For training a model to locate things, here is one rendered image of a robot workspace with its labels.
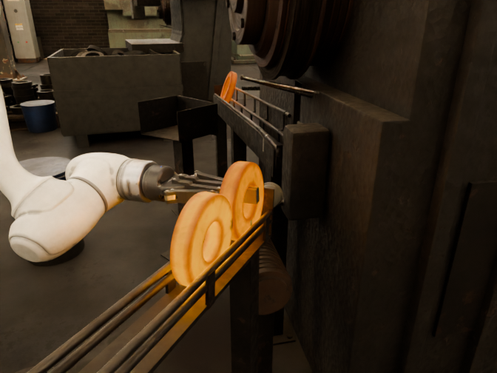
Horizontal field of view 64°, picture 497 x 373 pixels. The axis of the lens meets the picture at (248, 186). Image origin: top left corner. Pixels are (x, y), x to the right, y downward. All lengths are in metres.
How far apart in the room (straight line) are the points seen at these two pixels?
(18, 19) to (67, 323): 9.43
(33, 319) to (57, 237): 1.00
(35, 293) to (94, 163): 1.09
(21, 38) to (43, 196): 9.97
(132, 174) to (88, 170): 0.09
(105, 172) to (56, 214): 0.14
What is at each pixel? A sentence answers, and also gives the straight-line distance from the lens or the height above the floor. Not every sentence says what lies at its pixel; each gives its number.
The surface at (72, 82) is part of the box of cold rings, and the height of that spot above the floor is 0.55.
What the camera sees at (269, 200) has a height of 0.69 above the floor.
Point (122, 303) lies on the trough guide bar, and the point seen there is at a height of 0.71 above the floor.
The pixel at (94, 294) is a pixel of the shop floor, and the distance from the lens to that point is 1.80.
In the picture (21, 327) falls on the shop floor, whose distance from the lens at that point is 1.75.
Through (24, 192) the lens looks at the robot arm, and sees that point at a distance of 0.83.
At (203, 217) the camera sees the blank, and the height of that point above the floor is 0.78.
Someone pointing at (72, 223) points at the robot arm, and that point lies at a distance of 0.81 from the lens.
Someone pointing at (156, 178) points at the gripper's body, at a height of 0.75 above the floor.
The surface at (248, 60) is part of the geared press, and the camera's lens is 9.41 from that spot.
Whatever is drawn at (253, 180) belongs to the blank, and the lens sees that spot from 0.77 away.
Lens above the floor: 1.06
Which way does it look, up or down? 24 degrees down
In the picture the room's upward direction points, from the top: straight up
